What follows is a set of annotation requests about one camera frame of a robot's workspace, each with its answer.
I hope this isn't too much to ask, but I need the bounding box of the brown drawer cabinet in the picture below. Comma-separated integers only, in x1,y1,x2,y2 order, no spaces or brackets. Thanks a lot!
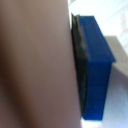
0,0,84,128

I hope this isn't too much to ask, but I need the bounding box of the blue block with black pad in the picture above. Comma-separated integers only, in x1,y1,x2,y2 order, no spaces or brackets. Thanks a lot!
69,13,117,122

